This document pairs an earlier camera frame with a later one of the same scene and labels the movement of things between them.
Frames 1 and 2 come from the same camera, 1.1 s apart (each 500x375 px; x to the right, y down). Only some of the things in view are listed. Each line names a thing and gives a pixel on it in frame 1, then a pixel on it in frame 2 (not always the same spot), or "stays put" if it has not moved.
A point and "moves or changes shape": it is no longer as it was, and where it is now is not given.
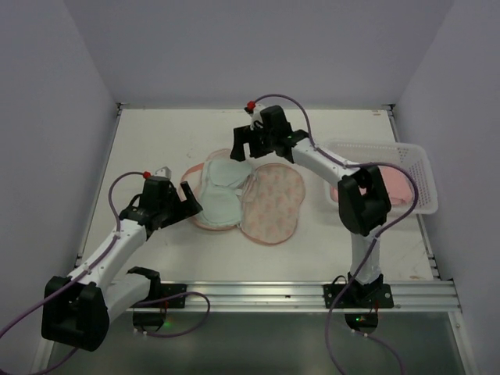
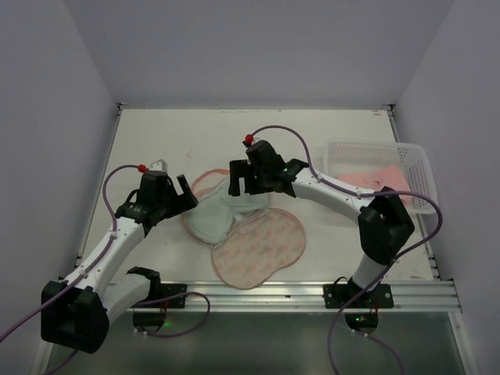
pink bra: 398,184 stays put
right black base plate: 358,296 stays put
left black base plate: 167,290 stays put
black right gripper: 248,136 to 242,172
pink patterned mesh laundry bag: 273,199 moves or changes shape
